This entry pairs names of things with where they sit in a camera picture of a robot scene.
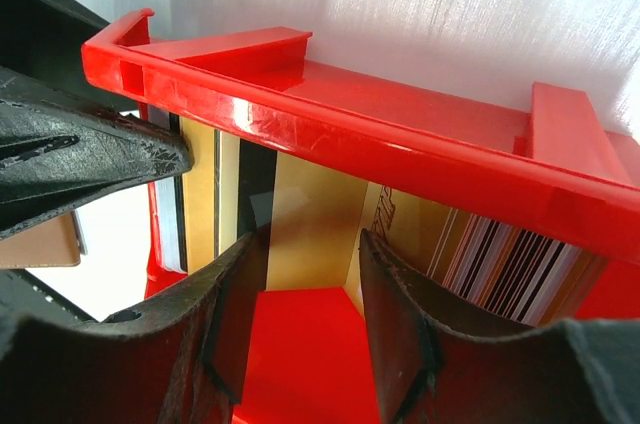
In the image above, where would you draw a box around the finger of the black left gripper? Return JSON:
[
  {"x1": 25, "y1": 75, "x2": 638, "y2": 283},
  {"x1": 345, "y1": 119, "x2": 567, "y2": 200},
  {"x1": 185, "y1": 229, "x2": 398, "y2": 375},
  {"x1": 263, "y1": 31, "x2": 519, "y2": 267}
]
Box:
[
  {"x1": 1, "y1": 68, "x2": 193, "y2": 238},
  {"x1": 1, "y1": 0, "x2": 137, "y2": 112}
]

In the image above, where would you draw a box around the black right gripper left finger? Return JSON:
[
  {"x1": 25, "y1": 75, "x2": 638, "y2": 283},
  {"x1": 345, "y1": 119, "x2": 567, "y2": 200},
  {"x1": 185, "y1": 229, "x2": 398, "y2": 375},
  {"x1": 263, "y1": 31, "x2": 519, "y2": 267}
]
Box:
[{"x1": 1, "y1": 231, "x2": 268, "y2": 423}]

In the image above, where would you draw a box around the stack of credit cards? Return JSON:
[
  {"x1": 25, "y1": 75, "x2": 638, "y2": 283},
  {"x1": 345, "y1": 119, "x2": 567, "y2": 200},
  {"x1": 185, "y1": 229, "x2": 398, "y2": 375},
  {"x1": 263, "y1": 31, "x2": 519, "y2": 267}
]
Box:
[{"x1": 145, "y1": 108, "x2": 606, "y2": 326}]

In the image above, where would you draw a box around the brown leather card holder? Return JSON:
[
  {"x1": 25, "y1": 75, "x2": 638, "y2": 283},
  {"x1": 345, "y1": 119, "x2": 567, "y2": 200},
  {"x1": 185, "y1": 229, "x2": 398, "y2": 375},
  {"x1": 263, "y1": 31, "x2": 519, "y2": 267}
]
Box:
[{"x1": 1, "y1": 211, "x2": 85, "y2": 270}]

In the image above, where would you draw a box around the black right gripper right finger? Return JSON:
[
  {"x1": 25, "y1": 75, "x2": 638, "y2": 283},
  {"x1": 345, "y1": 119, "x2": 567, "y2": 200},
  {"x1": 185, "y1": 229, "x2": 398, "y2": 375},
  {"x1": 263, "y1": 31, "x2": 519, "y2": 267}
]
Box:
[{"x1": 359, "y1": 231, "x2": 639, "y2": 423}]

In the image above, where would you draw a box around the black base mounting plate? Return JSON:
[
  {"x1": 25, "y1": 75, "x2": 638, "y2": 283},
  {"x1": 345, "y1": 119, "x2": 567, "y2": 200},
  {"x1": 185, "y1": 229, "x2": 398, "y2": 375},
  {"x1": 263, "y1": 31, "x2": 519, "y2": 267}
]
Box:
[{"x1": 0, "y1": 270, "x2": 95, "y2": 325}]

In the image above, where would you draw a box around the red plastic bin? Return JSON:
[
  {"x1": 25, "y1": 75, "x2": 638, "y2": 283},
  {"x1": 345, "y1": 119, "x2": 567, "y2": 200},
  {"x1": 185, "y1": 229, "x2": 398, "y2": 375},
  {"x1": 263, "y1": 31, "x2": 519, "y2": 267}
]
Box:
[{"x1": 82, "y1": 9, "x2": 639, "y2": 423}]

